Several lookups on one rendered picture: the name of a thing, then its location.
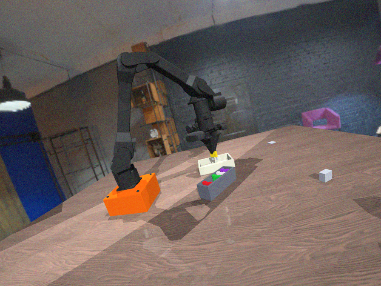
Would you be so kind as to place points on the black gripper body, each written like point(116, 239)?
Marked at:
point(206, 127)

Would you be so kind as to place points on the white square tray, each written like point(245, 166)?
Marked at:
point(208, 165)

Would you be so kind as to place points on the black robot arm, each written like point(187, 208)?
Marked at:
point(125, 174)

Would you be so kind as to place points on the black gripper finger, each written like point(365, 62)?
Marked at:
point(215, 140)
point(209, 143)

